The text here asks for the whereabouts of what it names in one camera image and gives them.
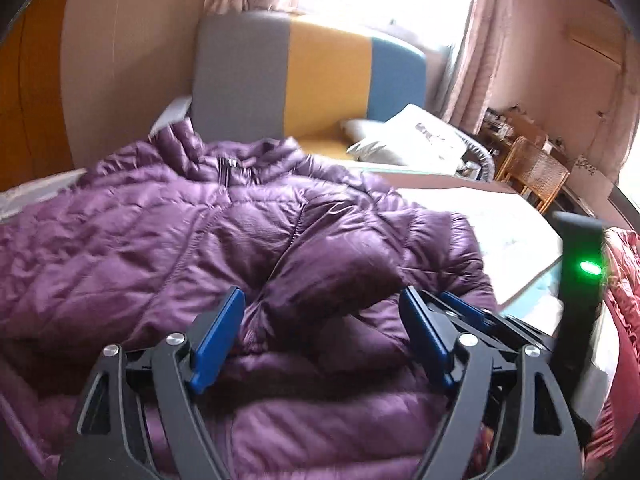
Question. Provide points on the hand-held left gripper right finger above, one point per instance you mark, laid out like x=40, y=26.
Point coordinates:
x=425, y=340

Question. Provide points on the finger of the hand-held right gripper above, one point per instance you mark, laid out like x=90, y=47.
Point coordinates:
x=462, y=307

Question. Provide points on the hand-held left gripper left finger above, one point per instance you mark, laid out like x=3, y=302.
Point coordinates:
x=215, y=340

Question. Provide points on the purple down jacket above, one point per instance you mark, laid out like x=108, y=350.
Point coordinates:
x=210, y=240

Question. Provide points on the red cloth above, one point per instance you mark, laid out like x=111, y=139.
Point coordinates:
x=622, y=300

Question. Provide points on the striped bed sheet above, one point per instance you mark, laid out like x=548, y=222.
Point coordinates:
x=500, y=230

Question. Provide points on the wicker chair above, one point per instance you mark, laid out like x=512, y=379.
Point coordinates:
x=537, y=172

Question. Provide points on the metal cup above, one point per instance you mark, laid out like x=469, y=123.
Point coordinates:
x=468, y=169

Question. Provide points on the cluttered wooden desk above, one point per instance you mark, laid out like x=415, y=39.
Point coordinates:
x=520, y=127

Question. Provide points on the plain white pillow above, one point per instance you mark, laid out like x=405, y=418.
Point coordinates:
x=375, y=147

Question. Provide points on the grey yellow blue headboard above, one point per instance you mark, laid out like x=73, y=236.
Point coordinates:
x=325, y=75

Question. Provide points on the orange wooden wardrobe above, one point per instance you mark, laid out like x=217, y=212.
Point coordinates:
x=30, y=85

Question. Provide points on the grey padded bed rail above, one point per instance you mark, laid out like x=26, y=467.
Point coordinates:
x=480, y=152
x=170, y=115

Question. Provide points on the wall air conditioner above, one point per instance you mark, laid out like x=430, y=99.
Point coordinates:
x=595, y=42

